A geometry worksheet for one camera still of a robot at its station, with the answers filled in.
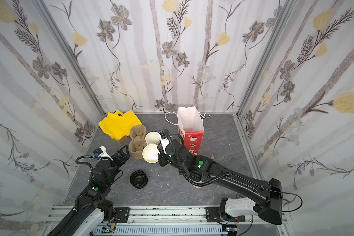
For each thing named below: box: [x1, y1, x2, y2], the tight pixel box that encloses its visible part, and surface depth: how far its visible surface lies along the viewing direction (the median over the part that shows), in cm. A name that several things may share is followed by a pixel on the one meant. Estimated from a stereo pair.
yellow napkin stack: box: [98, 109, 143, 141], surface depth 109 cm
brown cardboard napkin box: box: [118, 135, 128, 146], surface depth 103 cm
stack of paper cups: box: [143, 130, 161, 146], surface depth 85 cm
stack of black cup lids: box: [129, 170, 148, 189], surface depth 83 cm
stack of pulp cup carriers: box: [129, 124, 148, 160], surface depth 92 cm
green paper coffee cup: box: [142, 143, 161, 164], surface depth 67 cm
